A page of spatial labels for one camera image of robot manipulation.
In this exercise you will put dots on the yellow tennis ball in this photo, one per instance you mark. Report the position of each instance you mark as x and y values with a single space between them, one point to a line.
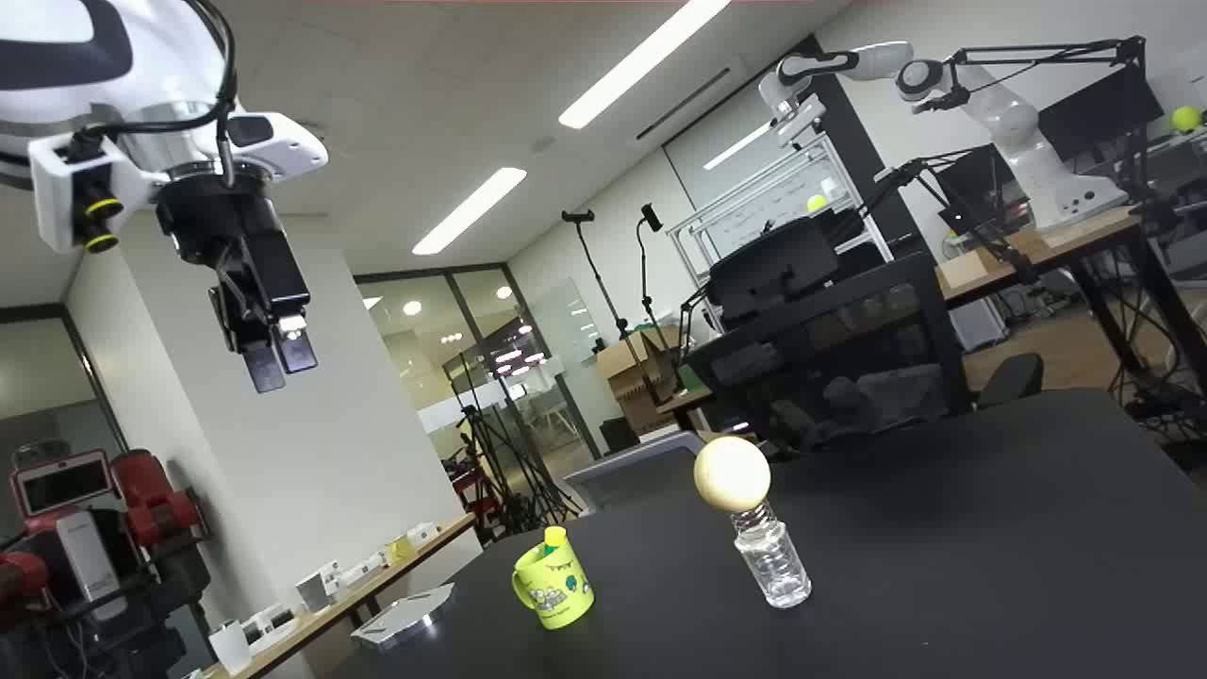
1186 118
820 202

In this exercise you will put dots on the black tripod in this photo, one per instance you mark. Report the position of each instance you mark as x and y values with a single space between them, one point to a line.
515 438

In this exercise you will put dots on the clear plastic bottle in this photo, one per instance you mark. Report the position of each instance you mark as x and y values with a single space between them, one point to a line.
776 561

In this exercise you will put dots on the short ceiling light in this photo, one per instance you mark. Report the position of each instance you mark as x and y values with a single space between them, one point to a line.
471 209

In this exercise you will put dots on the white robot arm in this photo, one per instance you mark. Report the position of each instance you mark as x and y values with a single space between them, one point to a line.
77 51

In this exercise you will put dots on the black chair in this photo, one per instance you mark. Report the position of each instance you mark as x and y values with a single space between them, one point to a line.
1014 378

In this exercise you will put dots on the cardboard boxes stack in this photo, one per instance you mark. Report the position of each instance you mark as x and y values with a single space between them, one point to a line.
637 378

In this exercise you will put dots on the white shallow tray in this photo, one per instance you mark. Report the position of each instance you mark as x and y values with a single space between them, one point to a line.
400 619

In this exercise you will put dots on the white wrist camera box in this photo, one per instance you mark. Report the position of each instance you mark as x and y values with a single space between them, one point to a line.
71 189

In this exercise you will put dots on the black monitor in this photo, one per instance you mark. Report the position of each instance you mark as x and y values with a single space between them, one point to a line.
1100 114

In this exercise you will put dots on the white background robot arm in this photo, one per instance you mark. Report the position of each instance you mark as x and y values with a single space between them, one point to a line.
1024 135

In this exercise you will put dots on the long wooden side table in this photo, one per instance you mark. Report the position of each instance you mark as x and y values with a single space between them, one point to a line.
341 597

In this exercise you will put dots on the grey blue bin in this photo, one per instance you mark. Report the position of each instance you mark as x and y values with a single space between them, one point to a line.
629 473

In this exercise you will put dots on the black box device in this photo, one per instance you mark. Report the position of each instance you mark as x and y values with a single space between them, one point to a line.
770 271

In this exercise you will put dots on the red humanoid robot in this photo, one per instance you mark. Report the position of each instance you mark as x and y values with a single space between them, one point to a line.
139 496

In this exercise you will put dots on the yellow-green printed mug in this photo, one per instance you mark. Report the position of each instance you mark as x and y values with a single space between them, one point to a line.
554 590

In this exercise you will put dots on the black camera stand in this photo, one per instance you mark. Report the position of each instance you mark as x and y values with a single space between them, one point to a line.
598 271

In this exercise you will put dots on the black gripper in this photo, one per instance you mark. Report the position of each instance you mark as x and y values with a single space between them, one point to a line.
241 241

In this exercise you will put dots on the wooden desk black legs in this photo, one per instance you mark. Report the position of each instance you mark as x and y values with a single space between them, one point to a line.
1042 248

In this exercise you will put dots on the long ceiling light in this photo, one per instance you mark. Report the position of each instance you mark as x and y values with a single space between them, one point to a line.
643 61

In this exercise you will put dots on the cream round ball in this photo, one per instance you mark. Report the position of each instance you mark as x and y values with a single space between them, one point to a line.
734 473

